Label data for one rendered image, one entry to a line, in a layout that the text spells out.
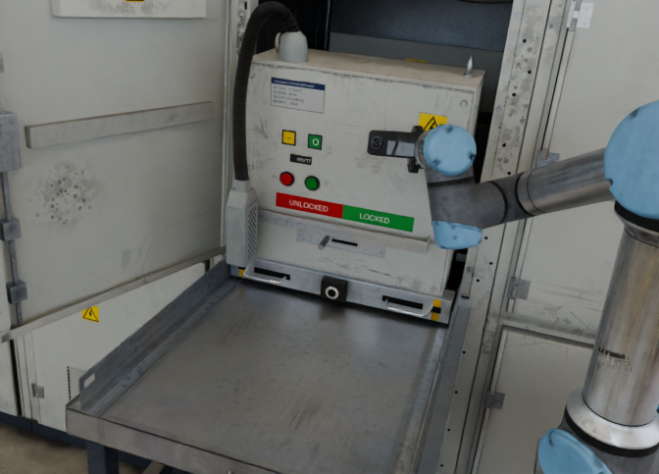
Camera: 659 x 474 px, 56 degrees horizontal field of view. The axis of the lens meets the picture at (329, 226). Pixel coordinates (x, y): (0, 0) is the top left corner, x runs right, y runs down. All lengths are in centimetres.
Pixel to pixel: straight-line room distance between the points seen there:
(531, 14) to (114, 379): 107
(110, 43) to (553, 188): 87
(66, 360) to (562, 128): 160
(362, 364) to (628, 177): 73
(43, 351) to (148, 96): 107
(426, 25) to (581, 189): 134
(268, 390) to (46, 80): 70
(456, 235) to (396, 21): 133
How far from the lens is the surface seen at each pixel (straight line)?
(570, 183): 97
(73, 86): 131
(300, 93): 134
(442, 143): 95
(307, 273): 147
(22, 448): 243
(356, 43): 209
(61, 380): 223
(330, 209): 140
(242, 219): 136
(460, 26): 219
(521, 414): 168
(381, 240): 135
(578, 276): 150
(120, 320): 196
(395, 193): 135
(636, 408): 85
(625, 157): 71
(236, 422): 112
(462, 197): 98
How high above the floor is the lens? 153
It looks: 22 degrees down
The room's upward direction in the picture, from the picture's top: 5 degrees clockwise
